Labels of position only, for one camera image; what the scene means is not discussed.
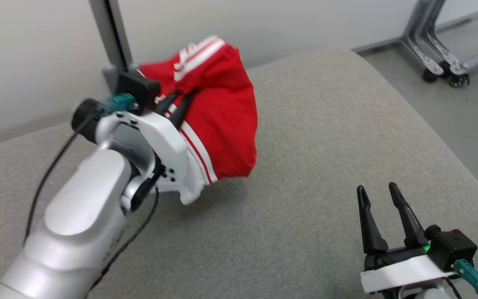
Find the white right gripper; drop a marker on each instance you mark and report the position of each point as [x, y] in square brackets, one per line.
[405, 272]

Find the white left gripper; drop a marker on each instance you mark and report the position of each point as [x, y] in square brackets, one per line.
[160, 141]

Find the red jersey with white trim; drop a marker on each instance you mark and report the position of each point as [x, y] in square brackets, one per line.
[222, 108]

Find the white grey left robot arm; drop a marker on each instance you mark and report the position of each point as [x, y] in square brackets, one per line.
[81, 207]

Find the black caster wheel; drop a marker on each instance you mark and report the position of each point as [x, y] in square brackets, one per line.
[459, 80]
[430, 75]

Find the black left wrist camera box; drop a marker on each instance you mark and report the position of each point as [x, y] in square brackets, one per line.
[137, 91]

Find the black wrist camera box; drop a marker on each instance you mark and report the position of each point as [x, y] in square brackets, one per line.
[452, 247]
[137, 91]

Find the teal left camera connector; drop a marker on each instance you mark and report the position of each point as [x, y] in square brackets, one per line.
[120, 101]

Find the teal camera connector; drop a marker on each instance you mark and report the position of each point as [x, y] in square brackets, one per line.
[120, 101]
[469, 276]

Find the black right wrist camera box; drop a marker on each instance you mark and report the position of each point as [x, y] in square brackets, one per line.
[452, 247]

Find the grey metal frame post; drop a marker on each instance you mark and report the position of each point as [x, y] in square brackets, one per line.
[116, 37]

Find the teal right camera connector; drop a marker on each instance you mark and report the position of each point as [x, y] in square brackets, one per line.
[469, 276]

